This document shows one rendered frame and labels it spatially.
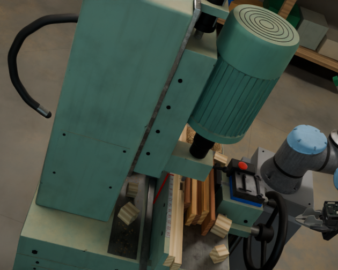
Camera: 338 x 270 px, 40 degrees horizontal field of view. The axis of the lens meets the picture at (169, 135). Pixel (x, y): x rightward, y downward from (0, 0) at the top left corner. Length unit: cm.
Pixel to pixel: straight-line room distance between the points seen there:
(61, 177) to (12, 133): 146
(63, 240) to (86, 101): 44
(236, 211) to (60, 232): 52
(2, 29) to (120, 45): 255
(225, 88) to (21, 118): 189
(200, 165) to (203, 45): 38
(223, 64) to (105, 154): 38
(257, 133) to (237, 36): 241
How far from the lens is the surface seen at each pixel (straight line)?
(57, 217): 141
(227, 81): 110
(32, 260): 146
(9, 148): 266
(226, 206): 145
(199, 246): 136
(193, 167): 134
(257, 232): 160
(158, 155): 126
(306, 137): 198
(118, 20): 99
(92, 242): 139
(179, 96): 113
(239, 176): 146
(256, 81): 109
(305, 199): 214
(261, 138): 341
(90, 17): 100
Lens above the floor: 194
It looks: 40 degrees down
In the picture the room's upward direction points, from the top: 25 degrees clockwise
